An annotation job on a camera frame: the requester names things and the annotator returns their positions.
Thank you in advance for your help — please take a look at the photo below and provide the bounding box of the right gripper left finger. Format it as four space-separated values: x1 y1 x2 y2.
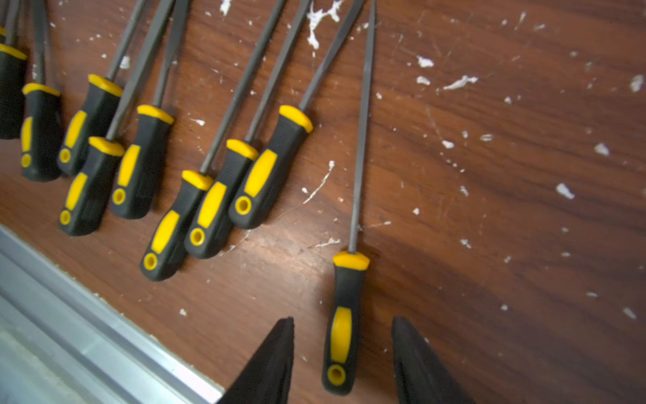
218 316 294 404

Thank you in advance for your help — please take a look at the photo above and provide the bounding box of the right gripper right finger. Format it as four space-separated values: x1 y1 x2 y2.
391 316 474 403

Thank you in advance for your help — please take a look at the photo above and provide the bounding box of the file tool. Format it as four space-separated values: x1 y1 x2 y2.
1 1 27 140
110 0 192 220
140 1 285 282
184 1 311 259
59 1 176 237
321 1 376 396
20 1 63 182
228 0 363 230
57 0 146 176

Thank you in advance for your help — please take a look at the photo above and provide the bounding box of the aluminium front rail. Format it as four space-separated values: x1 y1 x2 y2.
1 227 225 403

